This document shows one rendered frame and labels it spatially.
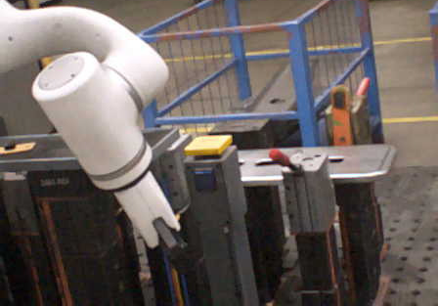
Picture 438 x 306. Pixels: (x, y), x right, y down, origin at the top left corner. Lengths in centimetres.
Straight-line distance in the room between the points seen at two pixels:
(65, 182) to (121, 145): 43
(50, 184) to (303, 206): 43
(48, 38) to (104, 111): 14
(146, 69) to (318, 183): 52
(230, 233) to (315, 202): 19
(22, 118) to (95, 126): 444
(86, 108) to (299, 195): 58
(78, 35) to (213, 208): 41
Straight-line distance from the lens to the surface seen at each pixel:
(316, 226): 149
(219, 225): 135
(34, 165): 142
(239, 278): 139
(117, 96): 101
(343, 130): 176
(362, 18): 459
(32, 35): 107
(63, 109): 98
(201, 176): 132
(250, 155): 175
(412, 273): 186
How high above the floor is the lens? 155
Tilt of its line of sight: 17 degrees down
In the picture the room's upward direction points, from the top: 10 degrees counter-clockwise
